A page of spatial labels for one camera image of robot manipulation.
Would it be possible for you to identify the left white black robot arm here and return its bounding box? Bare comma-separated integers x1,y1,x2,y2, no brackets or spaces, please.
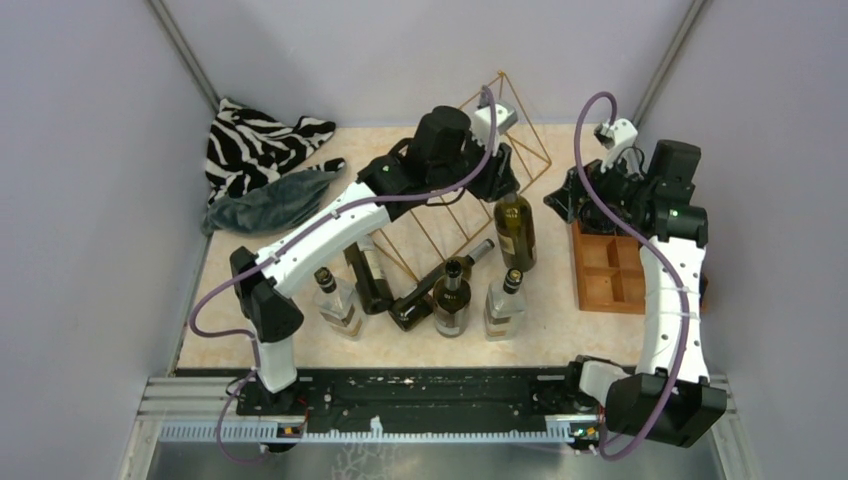
230,102,518,414

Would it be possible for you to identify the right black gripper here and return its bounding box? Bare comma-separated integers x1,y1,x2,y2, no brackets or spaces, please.
544,141,654,223

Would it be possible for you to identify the dark rolled tie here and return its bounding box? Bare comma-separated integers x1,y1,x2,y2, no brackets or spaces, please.
578,202,628,236

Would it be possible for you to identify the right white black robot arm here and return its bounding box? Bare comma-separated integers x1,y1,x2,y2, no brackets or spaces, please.
544,140,727,448

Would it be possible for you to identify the clear square liquor bottle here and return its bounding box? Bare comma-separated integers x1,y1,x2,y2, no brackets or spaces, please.
484,268,527,341

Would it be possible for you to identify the zebra striped cloth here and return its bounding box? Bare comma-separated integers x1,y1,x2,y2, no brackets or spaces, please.
205,97,337,205

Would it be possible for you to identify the grey plush cloth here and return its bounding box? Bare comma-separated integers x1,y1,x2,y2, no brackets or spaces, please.
200,157,347,236

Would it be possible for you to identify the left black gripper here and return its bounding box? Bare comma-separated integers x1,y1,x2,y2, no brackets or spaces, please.
431,127,521,202

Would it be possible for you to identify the olive green wine bottle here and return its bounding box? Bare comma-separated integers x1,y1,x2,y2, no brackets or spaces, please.
493,191,537,273

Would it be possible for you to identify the clear liquor bottle left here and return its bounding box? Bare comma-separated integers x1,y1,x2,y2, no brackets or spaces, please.
312,267,366,340

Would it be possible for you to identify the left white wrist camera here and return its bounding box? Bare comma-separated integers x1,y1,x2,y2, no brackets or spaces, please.
470,102,519,141

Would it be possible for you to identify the brown wine bottle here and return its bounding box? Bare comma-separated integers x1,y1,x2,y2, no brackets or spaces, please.
433,259,471,338

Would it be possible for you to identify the dark bottle lying down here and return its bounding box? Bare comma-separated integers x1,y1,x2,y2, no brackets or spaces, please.
389,239,495,332

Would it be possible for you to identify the dark bottle leaning on rack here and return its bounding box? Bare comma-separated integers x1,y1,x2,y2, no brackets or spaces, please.
343,236,394,315

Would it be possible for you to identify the gold wire wine rack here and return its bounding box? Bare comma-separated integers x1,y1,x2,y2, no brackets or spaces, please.
372,70,553,281

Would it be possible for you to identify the wooden compartment tray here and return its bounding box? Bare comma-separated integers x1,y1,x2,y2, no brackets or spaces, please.
570,221,708,316

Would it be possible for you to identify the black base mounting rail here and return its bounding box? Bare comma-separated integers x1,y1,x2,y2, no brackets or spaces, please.
228,365,631,446

